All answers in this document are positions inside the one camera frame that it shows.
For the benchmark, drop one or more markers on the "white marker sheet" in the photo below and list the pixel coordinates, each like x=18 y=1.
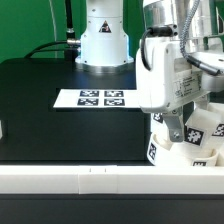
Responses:
x=87 y=98

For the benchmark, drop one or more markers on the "white block at left edge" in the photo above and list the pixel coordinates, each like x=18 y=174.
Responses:
x=1 y=134

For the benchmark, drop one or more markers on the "white round stool seat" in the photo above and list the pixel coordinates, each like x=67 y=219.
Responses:
x=167 y=154

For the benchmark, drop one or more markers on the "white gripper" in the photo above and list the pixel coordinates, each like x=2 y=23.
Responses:
x=172 y=82

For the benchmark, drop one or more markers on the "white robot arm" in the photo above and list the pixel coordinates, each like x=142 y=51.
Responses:
x=105 y=45

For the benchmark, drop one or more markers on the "white front fence bar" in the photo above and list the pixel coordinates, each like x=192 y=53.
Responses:
x=30 y=179

